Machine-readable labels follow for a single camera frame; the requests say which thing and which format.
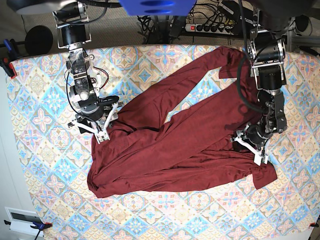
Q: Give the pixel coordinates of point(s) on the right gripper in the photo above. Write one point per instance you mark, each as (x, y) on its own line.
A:
(97, 116)

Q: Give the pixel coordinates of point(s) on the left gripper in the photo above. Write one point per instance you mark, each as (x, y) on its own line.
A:
(256, 135)

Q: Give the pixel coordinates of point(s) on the dark red t-shirt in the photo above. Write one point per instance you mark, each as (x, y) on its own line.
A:
(190, 152)

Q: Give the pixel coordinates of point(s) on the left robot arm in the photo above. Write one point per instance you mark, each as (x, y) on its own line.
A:
(268, 54)

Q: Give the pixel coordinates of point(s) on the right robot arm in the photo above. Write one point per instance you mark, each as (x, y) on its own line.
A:
(72, 23)

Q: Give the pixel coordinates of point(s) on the black round stool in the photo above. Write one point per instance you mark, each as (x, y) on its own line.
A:
(38, 40)

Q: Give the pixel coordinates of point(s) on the blue clamp upper left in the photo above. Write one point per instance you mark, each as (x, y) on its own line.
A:
(11, 49)

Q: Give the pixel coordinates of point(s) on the red black clamp left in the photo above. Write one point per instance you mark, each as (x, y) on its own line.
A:
(8, 67)

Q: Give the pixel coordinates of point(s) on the orange clamp bottom right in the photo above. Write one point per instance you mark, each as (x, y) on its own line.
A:
(314, 225)

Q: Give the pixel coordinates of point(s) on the white power strip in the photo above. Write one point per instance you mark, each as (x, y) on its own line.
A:
(208, 29)

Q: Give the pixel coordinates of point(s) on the blue orange clamp bottom left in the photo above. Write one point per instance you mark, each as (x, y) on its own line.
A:
(26, 227)

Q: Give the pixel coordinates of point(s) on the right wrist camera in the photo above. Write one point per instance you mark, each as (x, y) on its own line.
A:
(102, 136)

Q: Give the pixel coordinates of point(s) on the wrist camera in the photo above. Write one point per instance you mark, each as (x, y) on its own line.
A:
(260, 159)
(102, 136)

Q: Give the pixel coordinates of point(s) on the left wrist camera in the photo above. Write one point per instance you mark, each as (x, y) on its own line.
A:
(260, 159)

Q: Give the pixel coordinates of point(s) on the metal table frame leg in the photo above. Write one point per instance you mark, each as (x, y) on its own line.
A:
(303, 43)

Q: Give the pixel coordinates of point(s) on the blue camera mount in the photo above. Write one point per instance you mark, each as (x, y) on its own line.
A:
(157, 7)

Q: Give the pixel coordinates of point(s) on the white wall outlet box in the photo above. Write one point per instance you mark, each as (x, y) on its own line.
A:
(24, 216)

